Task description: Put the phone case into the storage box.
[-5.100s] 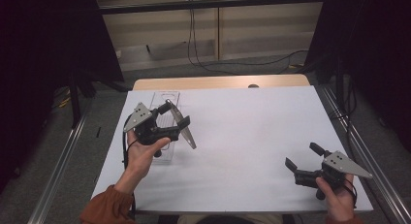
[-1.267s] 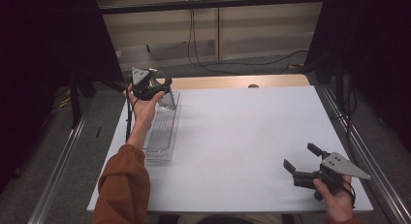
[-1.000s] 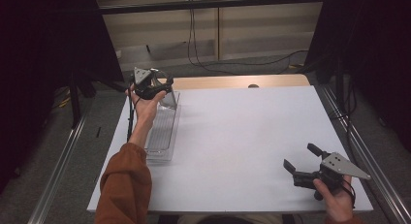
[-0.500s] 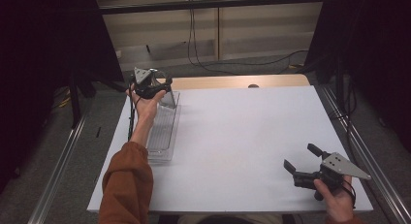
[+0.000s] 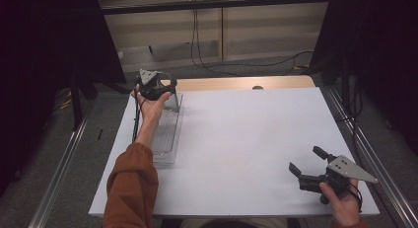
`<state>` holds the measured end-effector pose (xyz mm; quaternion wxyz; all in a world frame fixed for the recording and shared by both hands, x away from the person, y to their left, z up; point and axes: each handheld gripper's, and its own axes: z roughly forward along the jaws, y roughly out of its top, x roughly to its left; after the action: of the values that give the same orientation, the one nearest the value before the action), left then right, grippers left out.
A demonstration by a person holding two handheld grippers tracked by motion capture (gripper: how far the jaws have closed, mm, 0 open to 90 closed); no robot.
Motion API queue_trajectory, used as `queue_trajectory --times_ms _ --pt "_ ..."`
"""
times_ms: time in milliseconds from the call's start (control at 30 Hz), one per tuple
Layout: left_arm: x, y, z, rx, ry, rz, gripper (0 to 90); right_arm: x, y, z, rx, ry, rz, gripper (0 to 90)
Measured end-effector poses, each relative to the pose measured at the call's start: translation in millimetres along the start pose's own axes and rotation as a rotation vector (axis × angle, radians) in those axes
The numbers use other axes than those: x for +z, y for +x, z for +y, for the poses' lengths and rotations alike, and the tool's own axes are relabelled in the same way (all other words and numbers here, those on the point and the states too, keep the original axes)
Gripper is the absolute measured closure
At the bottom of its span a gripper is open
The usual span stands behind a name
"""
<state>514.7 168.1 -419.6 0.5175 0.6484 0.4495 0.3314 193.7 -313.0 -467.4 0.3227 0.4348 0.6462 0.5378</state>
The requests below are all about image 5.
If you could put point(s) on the white table cover sheet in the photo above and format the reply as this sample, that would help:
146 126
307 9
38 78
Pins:
246 155

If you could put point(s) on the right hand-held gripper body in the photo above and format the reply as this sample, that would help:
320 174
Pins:
341 170

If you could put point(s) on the black horizontal bar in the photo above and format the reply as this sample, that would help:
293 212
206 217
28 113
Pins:
213 4

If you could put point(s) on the person's lap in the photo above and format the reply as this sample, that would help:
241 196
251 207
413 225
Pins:
236 223

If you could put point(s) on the aluminium floor rail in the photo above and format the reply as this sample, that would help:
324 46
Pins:
371 149
55 175

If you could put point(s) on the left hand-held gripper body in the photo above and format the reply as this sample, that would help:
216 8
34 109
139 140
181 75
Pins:
151 85

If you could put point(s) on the black curtain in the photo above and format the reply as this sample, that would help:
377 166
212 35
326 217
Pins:
378 40
42 50

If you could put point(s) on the clear plastic storage box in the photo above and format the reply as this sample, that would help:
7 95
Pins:
166 136

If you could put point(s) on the person's left hand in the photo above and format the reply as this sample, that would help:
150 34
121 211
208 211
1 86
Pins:
150 109

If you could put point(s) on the person's right hand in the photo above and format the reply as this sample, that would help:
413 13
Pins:
345 205

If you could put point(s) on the wooden table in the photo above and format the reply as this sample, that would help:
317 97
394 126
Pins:
230 83

